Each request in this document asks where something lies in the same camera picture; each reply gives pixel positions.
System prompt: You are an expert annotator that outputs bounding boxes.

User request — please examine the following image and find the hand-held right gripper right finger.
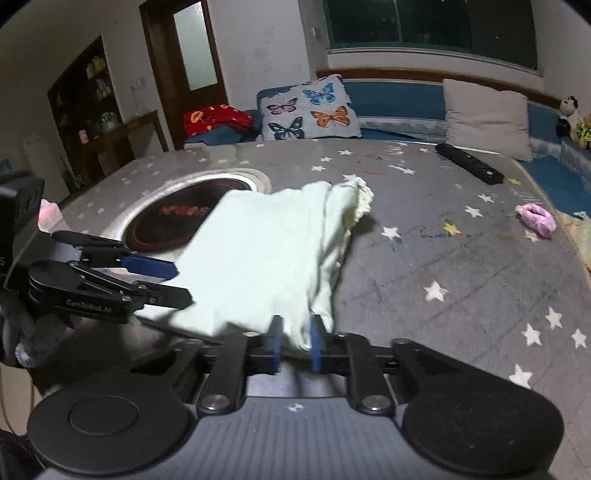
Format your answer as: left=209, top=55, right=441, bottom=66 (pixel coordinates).
left=310, top=316, right=462, bottom=415

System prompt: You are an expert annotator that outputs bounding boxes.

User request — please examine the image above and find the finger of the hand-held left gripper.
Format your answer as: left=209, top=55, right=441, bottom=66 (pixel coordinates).
left=51, top=230, right=179, bottom=280
left=81, top=267, right=193, bottom=310

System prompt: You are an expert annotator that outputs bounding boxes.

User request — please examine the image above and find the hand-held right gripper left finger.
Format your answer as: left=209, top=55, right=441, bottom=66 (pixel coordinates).
left=131, top=316, right=283, bottom=416

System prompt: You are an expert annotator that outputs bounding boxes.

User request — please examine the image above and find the pale green t-shirt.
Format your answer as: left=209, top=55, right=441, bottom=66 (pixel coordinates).
left=134, top=178, right=375, bottom=361

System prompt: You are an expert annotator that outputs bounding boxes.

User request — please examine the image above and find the person's left hand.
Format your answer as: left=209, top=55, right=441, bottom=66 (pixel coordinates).
left=0, top=295, right=78, bottom=370

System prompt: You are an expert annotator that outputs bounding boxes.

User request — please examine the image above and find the round built-in cooktop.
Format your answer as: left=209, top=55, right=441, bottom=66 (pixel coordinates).
left=122, top=168, right=271, bottom=254

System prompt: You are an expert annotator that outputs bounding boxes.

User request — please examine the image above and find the translucent plastic box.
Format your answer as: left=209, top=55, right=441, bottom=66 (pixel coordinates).
left=38, top=198, right=63, bottom=232

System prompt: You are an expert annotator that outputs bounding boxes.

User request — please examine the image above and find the white appliance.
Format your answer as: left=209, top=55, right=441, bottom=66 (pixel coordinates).
left=23, top=134, right=51, bottom=195

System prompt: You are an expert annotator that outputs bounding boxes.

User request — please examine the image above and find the grey star printed tablecloth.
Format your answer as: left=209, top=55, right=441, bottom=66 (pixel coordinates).
left=60, top=138, right=591, bottom=402

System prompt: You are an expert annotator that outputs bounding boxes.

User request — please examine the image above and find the dark wooden desk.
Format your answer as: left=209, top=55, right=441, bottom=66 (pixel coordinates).
left=85, top=110, right=169, bottom=183

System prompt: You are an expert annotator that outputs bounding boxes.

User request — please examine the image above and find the red patterned cloth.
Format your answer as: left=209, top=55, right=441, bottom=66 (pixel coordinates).
left=183, top=104, right=256, bottom=138

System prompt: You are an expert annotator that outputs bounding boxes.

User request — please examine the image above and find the brown wooden door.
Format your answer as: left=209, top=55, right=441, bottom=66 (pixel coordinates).
left=139, top=0, right=229, bottom=151

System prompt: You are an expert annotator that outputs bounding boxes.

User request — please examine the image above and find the dark wooden shelf cabinet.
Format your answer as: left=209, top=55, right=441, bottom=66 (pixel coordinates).
left=47, top=36, right=123, bottom=185

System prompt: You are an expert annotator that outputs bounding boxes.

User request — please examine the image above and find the butterfly print pillow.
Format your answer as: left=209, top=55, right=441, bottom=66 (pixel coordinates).
left=256, top=74, right=363, bottom=141

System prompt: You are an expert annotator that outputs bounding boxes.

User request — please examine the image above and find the black remote control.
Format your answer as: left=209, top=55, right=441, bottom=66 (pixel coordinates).
left=435, top=143, right=505, bottom=185

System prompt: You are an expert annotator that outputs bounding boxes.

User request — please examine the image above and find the pink fluffy scrunchie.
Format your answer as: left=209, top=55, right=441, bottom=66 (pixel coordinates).
left=515, top=203, right=558, bottom=240

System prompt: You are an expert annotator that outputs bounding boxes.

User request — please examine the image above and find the grey pillow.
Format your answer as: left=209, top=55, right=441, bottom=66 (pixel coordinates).
left=442, top=78, right=534, bottom=162

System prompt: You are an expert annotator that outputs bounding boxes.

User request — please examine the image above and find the large window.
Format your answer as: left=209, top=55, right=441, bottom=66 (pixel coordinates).
left=322, top=0, right=541, bottom=75

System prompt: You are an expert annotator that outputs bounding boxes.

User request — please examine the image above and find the yellow green toy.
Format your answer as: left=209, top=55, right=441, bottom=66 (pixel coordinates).
left=573, top=117, right=591, bottom=149

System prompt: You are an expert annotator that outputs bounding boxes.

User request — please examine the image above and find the panda plush toy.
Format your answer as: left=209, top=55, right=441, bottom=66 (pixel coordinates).
left=556, top=95, right=585, bottom=137

